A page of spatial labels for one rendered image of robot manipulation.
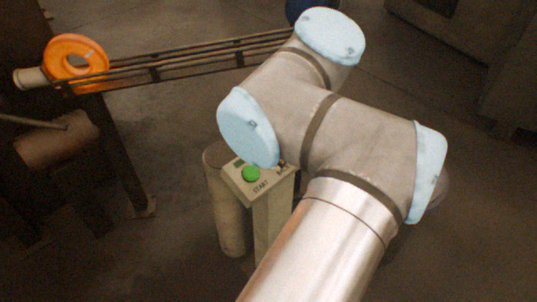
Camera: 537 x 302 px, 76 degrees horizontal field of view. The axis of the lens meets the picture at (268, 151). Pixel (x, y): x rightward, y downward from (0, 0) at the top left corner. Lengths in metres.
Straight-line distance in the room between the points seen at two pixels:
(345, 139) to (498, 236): 1.40
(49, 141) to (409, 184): 1.06
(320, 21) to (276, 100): 0.13
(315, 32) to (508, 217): 1.46
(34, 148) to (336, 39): 0.97
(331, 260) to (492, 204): 1.54
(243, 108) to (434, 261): 1.25
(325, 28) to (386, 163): 0.20
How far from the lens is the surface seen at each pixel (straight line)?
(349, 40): 0.44
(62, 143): 1.21
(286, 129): 0.35
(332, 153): 0.33
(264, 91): 0.36
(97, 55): 1.08
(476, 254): 1.60
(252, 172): 0.82
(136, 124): 1.96
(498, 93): 1.94
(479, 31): 2.59
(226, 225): 1.18
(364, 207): 0.29
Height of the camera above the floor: 1.24
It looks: 47 degrees down
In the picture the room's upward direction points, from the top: straight up
